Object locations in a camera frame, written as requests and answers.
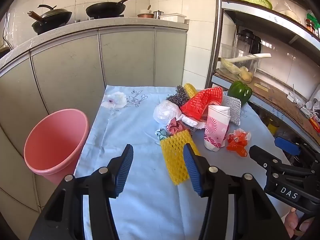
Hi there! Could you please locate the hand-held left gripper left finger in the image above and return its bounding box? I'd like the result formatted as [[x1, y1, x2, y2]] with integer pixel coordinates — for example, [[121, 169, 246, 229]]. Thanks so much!
[[29, 144, 134, 240]]

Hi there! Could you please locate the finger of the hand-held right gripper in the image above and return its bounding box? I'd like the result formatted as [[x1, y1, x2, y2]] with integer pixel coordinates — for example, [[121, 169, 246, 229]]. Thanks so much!
[[249, 145, 313, 179], [274, 136, 318, 160]]

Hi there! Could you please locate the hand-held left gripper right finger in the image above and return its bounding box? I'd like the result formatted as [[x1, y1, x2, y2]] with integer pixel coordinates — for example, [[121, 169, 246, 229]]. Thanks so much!
[[183, 142, 292, 240]]

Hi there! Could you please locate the large yellow foam net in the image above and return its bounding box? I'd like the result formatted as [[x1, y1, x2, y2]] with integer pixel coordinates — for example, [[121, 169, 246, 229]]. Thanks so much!
[[160, 129, 200, 186]]

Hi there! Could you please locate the orange plastic wrapper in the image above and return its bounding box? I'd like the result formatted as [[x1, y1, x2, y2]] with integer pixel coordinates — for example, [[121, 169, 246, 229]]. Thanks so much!
[[226, 128, 252, 157]]

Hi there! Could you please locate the pink wrapper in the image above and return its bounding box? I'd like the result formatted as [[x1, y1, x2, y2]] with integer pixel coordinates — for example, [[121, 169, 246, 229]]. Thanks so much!
[[167, 119, 184, 134]]

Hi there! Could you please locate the pink printed paper cup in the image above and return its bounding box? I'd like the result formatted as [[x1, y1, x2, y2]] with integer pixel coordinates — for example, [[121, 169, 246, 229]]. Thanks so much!
[[203, 105, 230, 153]]

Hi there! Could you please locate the teal patterned wrapper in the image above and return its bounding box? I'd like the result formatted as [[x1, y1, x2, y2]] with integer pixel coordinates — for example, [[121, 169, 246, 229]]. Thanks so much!
[[155, 127, 170, 140]]

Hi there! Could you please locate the silver scouring pad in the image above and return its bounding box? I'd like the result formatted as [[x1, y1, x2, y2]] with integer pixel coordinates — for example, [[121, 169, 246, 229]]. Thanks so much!
[[221, 91, 243, 127]]

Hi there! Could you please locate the white plastic bag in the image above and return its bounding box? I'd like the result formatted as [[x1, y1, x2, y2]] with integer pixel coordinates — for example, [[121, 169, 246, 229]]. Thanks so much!
[[153, 100, 184, 125]]

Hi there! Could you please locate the red mesh bag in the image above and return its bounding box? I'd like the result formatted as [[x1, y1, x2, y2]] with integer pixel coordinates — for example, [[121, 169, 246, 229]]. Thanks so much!
[[180, 86, 224, 122]]

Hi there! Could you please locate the pink plastic bucket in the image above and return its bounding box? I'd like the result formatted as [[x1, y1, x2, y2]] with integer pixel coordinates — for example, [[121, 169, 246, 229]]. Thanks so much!
[[24, 109, 90, 184]]

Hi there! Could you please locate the small yellow foam net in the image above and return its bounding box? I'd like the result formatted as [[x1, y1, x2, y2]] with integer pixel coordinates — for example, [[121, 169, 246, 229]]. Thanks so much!
[[184, 82, 198, 99]]

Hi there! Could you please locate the person's right hand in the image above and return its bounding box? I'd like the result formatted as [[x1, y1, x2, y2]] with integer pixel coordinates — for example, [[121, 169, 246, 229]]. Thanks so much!
[[284, 207, 310, 239]]

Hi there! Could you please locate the yellow oil bottle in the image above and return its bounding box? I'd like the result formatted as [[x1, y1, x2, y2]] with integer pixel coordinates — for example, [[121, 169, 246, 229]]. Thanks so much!
[[265, 115, 280, 134]]

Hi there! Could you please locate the light blue floral tablecloth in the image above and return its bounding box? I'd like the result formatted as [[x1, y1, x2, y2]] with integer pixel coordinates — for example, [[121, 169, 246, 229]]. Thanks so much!
[[74, 84, 292, 240]]

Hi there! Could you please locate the green bell pepper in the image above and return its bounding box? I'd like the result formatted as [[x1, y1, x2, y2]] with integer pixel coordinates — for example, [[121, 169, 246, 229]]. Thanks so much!
[[227, 80, 252, 105]]

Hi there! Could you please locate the steel wool scrubber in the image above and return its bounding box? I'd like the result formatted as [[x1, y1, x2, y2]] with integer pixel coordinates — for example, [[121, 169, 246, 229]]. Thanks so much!
[[166, 85, 192, 105]]

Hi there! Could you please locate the yellow potato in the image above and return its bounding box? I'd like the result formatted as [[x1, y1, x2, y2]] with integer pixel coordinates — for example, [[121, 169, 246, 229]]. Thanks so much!
[[239, 66, 253, 83]]

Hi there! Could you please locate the corn cob in husk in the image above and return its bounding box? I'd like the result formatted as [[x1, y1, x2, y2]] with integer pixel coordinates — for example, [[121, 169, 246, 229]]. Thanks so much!
[[221, 59, 242, 75]]

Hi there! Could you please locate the white leek stalk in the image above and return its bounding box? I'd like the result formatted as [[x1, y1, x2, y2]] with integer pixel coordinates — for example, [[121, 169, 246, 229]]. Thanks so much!
[[221, 53, 272, 63]]

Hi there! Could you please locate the clear plastic container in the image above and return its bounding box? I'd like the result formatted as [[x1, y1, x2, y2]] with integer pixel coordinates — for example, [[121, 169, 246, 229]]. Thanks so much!
[[220, 44, 260, 78]]

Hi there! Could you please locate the grey kitchen cabinet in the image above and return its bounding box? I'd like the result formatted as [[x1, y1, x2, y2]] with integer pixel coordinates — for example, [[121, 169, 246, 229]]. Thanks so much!
[[0, 17, 189, 240]]

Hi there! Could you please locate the metal shelf rack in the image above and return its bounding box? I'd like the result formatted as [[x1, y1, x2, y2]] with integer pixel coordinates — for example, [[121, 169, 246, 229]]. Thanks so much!
[[206, 0, 320, 153]]

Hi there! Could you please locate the white rectangular container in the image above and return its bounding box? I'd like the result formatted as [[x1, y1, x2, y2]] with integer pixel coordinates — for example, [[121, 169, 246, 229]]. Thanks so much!
[[159, 13, 187, 24]]

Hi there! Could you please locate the copper pot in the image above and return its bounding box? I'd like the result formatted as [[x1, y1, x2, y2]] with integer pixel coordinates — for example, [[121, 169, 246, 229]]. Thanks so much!
[[137, 9, 154, 19]]

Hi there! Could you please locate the gas stove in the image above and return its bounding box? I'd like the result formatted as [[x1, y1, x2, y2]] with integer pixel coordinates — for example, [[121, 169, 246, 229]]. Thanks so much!
[[72, 15, 125, 22]]

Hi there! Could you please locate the black wok with lid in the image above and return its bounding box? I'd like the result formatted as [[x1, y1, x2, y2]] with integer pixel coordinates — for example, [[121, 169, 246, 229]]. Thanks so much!
[[27, 4, 73, 35]]

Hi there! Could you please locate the white cable bundle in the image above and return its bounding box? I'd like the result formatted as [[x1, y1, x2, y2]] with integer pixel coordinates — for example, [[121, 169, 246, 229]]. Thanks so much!
[[287, 85, 320, 117]]

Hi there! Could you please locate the black wok wooden handle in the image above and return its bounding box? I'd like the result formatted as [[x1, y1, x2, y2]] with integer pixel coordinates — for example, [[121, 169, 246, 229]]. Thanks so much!
[[85, 0, 148, 19]]

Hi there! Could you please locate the black power cable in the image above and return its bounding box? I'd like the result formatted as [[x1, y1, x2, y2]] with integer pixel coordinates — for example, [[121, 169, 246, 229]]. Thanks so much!
[[2, 17, 12, 50]]

